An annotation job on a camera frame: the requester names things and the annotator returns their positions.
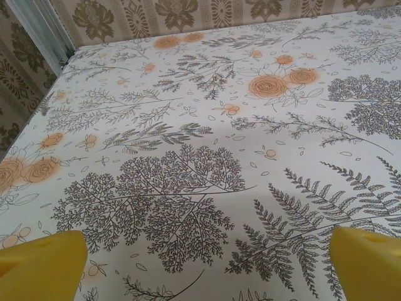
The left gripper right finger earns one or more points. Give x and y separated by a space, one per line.
366 269

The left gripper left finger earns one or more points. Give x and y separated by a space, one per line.
40 269

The floral printed tablecloth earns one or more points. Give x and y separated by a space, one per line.
200 141

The aluminium frame post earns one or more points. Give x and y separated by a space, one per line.
47 31

